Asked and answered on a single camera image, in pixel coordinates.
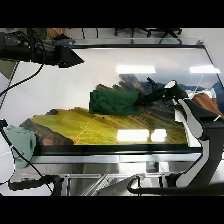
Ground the pale green garment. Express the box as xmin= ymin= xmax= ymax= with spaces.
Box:
xmin=2 ymin=125 xmax=37 ymax=170

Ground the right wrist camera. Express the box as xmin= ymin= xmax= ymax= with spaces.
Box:
xmin=146 ymin=76 xmax=160 ymax=92

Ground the dark green T-shirt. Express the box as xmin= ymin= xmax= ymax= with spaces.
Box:
xmin=88 ymin=88 xmax=143 ymax=117

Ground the brown garment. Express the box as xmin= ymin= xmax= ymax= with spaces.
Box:
xmin=192 ymin=92 xmax=224 ymax=118

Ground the silver frame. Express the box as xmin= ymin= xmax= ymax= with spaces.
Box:
xmin=13 ymin=152 xmax=224 ymax=197

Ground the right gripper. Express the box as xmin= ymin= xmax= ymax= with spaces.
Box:
xmin=137 ymin=88 xmax=166 ymax=107

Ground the black office chair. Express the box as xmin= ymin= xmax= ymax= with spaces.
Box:
xmin=113 ymin=27 xmax=152 ymax=40
xmin=148 ymin=27 xmax=184 ymax=45

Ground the black cable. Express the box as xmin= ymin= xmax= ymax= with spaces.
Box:
xmin=126 ymin=176 xmax=148 ymax=196
xmin=0 ymin=123 xmax=54 ymax=194

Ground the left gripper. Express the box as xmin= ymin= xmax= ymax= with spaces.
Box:
xmin=54 ymin=43 xmax=85 ymax=70

